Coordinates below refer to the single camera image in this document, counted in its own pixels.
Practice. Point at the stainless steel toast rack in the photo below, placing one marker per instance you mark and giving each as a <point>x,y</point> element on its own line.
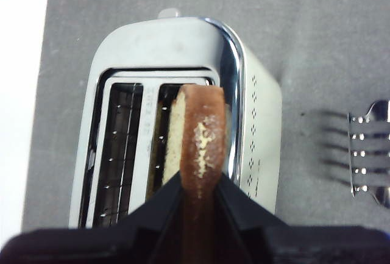
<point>370,154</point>

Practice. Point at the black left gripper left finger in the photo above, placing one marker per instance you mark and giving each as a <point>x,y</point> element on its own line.
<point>128,239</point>

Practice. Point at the brown-crusted bread slice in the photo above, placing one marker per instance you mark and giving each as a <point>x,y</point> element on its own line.
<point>201,142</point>

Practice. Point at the cream steel two-slot toaster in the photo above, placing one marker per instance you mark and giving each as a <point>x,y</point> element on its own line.
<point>170,47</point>

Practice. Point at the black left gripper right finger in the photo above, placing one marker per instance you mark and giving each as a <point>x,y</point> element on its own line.
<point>274,239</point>

